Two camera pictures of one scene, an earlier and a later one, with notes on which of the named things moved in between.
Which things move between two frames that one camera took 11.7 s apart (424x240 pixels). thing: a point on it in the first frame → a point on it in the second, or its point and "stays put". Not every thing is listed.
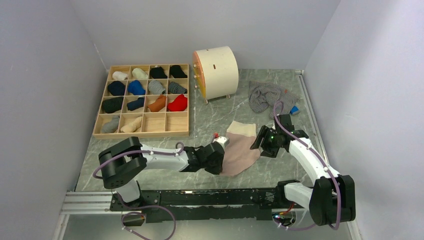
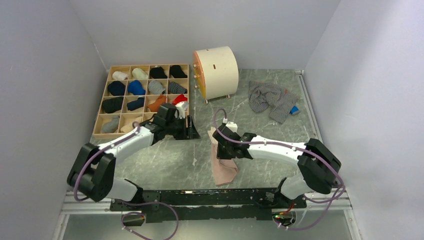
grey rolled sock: x=155 y=87 stays put
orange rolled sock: x=159 y=104 stays put
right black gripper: x=268 y=151 → x=221 y=155
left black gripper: x=217 y=169 → x=192 y=132
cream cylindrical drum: x=216 y=72 stays put
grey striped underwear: x=263 y=95 stays put
